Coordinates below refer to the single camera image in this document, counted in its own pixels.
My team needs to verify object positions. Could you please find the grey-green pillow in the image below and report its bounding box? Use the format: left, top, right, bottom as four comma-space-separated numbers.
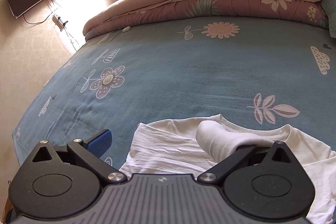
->
319, 0, 336, 38

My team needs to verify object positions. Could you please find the white printed long-sleeve shirt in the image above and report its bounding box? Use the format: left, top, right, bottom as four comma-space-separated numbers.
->
119, 114, 336, 224

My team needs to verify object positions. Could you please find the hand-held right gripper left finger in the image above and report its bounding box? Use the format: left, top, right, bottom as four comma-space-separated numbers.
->
31, 129, 125, 182

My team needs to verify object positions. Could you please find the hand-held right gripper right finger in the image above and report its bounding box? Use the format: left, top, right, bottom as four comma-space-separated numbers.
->
197, 140, 302, 183

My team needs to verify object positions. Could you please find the black television cable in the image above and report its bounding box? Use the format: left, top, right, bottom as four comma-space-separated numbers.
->
23, 0, 62, 25

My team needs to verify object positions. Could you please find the blue floral bed sheet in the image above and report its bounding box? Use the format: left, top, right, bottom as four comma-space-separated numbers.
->
12, 15, 336, 174

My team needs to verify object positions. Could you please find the wall power strip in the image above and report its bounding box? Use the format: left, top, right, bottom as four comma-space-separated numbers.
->
52, 14, 69, 31

